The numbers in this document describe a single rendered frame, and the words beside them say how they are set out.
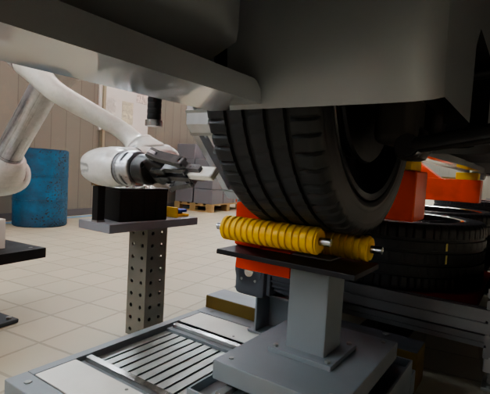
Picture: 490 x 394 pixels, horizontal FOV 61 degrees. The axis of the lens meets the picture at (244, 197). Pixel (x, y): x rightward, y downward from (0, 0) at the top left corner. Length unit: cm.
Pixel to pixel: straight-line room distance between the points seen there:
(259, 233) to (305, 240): 11
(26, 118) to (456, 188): 272
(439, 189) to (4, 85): 411
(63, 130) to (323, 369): 465
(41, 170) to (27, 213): 42
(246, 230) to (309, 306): 23
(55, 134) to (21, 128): 348
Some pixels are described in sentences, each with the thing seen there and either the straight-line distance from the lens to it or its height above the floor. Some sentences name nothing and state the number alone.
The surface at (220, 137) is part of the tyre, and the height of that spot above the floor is 71.
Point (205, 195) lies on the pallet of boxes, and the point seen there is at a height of 26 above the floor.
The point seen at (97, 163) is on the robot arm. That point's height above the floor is 64.
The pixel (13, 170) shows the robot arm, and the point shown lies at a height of 60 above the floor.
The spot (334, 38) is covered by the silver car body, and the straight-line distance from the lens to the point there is 54.
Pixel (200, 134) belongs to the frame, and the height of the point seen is 72.
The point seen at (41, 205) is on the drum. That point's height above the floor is 21.
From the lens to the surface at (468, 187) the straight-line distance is 330.
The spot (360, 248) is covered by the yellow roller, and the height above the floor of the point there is 49.
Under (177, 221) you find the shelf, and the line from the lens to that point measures 162.
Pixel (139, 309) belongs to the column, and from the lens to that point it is 166.
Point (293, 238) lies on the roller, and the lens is 88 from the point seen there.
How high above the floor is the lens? 65
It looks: 3 degrees down
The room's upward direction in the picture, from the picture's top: 3 degrees clockwise
